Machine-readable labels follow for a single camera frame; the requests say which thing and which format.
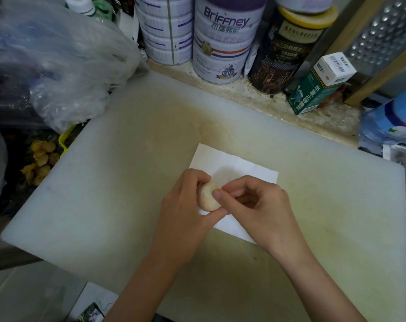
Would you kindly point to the beige egg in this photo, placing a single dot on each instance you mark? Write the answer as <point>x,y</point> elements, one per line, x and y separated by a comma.
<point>208,197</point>

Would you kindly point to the crumpled translucent plastic bag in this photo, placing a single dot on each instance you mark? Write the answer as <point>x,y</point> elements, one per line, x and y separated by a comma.
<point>69,67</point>

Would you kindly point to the white printed card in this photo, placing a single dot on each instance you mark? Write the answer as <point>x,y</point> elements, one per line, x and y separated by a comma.
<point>95,295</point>

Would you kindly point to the white purple tin gold lid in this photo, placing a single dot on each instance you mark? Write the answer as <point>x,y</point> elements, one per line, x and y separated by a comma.
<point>303,3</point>
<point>166,30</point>

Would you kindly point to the white tin purple band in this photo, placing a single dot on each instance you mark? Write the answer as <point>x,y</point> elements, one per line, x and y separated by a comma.
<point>219,46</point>

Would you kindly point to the metal grater wooden frame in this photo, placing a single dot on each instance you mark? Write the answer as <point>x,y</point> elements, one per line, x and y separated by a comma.
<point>380,36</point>

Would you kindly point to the white tape roll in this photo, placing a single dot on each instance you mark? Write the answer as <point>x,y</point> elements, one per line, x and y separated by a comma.
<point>128,26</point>

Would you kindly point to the green white small carton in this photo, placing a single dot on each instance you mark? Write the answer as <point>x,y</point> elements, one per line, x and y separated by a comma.
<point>307,95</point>

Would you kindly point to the white plastic cutting board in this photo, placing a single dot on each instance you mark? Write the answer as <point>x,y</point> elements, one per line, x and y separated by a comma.
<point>323,197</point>

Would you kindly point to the pile of yellow dried fruits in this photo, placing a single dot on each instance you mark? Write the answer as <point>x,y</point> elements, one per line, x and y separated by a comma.
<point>42,157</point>

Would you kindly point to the dark tin yellow lid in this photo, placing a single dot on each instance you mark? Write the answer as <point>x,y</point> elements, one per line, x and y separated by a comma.
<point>280,60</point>

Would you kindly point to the white foil pouch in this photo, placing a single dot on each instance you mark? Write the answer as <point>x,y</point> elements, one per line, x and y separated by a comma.
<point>251,61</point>

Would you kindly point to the small white cap bottle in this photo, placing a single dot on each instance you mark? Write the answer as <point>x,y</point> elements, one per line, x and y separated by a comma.
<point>79,4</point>

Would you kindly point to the white paper sheet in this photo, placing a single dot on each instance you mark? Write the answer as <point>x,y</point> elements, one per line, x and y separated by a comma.
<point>230,164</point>

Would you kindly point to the yellow green basket rim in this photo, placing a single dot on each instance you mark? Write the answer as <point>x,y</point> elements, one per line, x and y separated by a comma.
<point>63,142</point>

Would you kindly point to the blue plastic bottle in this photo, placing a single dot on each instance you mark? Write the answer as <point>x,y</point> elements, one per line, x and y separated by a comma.
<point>387,120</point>

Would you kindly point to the person's left hand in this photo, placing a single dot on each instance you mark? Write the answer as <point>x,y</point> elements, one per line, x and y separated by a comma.
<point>179,228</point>

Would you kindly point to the person's right hand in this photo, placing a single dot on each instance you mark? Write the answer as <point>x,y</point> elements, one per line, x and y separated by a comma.
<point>276,221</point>

